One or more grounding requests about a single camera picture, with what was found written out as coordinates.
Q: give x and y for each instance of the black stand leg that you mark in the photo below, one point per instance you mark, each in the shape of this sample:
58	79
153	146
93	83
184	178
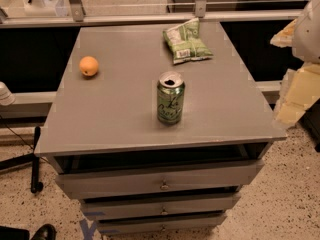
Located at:
36	185

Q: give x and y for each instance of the metal frame rail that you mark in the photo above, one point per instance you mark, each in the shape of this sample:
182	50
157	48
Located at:
58	13

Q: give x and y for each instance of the orange fruit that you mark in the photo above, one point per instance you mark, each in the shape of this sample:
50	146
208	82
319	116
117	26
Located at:
88	66

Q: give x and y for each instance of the green soda can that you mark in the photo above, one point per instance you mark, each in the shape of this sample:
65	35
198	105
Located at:
170	97

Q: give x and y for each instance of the bottom grey drawer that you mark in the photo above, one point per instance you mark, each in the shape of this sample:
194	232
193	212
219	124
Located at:
118	227

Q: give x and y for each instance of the middle grey drawer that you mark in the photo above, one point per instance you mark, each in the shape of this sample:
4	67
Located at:
160	207

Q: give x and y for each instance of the grey drawer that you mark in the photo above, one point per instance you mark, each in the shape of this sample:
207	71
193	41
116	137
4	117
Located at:
160	207
158	180
118	227

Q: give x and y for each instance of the black shoe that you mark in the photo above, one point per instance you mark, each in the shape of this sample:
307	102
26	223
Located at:
45	232

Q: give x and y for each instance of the grey drawer cabinet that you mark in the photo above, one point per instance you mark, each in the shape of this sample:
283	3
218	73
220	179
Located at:
148	145

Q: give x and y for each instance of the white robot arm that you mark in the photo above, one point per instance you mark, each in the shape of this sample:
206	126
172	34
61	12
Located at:
306	38

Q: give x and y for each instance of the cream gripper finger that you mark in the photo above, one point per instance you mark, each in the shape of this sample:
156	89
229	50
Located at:
299	91
284	37

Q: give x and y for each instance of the top grey drawer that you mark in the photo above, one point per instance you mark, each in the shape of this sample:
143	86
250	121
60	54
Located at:
158	180

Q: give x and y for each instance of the green chip bag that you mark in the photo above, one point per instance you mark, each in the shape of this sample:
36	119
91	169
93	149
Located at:
185	44

